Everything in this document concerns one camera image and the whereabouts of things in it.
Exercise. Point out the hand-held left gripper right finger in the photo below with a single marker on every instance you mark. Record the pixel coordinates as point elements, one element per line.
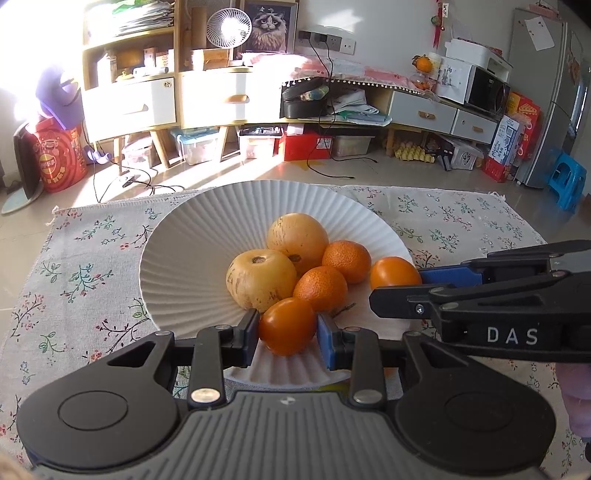
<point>325,341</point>

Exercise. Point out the black microwave oven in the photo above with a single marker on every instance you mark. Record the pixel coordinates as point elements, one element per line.
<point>487,90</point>

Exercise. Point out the stack of papers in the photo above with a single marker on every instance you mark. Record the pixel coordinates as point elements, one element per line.
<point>138,18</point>

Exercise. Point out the pile of papers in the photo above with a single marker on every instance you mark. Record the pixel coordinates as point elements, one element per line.
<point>355,108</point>

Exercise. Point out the clear plastic box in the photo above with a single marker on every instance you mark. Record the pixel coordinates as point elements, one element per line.
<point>352,146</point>

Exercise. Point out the blue plastic stool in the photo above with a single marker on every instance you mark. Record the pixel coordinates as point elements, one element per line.
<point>568,177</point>

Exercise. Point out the decorative orange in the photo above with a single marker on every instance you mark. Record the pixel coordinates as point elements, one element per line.
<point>422,63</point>

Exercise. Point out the large red gift box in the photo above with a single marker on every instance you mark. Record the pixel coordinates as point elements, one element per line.
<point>524,110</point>

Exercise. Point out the pink fringed cloth runner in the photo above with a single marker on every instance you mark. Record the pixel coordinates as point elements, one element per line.
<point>369,74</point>

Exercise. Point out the silver refrigerator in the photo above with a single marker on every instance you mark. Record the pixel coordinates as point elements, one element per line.
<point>545,101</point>

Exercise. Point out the small clear storage box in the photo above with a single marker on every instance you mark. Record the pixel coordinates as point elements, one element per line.
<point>138,154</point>

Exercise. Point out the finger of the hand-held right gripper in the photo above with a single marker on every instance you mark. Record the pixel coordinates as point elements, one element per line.
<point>406,302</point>
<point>450,277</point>

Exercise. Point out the white ribbed plate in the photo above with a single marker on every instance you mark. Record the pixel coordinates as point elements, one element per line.
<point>194,258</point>

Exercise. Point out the yellow round pear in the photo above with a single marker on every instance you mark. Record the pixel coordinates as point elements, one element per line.
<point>298,237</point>
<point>261,281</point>

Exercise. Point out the plastic bottle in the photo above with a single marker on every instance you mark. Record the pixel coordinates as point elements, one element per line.
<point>314,93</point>

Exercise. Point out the yellow egg tray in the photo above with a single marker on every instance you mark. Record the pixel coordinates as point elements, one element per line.
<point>413,152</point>

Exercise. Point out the orange tomato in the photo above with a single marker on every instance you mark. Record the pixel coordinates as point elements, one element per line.
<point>392,272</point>
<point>287,325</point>

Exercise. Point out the white wall socket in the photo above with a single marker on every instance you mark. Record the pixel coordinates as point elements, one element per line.
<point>341,44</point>

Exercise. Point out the black panel on round base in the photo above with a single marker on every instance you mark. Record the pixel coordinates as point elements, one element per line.
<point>27,161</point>

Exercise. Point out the red printed bag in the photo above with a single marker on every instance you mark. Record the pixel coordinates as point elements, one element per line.
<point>57,157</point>

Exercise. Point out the blue lid storage box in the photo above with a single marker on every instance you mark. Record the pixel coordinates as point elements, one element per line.
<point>198,147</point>

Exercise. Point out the low wooden media stand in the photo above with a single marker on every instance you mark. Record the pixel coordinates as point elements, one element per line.
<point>378,99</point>

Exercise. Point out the blue and white carton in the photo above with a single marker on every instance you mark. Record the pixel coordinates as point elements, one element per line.
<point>505,141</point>

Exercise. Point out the white paper note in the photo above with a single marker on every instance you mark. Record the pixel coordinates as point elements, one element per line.
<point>539,33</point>

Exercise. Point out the orange mandarin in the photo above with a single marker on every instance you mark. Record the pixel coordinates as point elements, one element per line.
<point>346,261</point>
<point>320,288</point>

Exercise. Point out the wooden shelf cabinet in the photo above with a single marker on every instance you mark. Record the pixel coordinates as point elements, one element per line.
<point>177,55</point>

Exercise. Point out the purple plush toy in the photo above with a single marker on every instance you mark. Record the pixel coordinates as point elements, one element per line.
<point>60,97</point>

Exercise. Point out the floral tablecloth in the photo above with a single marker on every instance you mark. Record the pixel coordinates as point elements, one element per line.
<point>92,286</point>

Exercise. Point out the black bag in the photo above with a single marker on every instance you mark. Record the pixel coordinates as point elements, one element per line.
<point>300,108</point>

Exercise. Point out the framed cat picture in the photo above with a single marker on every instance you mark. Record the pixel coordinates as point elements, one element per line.
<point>270,27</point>

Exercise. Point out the person's right forearm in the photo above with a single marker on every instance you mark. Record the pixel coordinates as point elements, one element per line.
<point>575,397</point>

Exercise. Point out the white desk fan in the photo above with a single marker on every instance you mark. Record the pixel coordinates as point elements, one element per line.
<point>226,30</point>

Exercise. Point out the glass jar of oranges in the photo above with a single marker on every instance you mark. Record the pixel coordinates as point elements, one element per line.
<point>422,81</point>

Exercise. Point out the white printed carton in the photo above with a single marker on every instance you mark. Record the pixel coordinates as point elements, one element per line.
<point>466,156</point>

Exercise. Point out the red hanging ornament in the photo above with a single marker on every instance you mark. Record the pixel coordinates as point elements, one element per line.
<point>441,23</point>

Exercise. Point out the black lid storage box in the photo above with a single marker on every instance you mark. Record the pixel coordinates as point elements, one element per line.
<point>258,143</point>

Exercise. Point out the white appliance box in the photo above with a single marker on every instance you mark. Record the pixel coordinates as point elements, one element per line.
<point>475,53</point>

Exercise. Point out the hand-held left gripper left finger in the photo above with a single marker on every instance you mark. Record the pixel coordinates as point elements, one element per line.
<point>253,334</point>

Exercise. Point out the white stand drawer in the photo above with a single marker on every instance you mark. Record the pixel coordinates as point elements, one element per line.
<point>475,127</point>
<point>422,113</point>

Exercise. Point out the small brown twig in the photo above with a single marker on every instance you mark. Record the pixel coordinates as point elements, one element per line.
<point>344,310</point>

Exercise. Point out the small red box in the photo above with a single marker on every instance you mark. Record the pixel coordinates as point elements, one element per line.
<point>494,170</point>

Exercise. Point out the purple plastic object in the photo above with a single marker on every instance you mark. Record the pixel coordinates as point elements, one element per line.
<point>98,157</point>

